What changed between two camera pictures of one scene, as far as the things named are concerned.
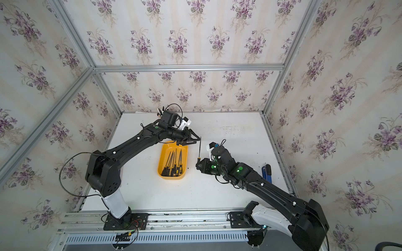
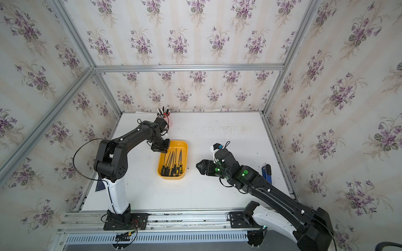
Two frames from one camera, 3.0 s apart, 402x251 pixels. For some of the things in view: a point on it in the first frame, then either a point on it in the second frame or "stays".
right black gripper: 204,162 stays
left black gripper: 187,137 -> 164,149
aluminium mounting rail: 197,221 stays
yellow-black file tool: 199,158 -> 165,170
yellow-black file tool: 181,164 stays
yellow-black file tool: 175,164 stays
